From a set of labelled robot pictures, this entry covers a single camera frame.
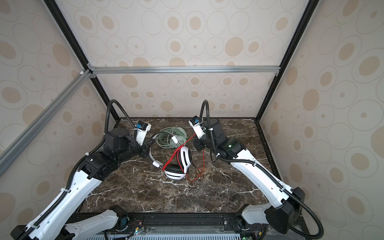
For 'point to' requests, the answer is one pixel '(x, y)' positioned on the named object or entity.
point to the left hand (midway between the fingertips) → (157, 139)
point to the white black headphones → (174, 171)
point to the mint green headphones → (169, 141)
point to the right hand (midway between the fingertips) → (195, 134)
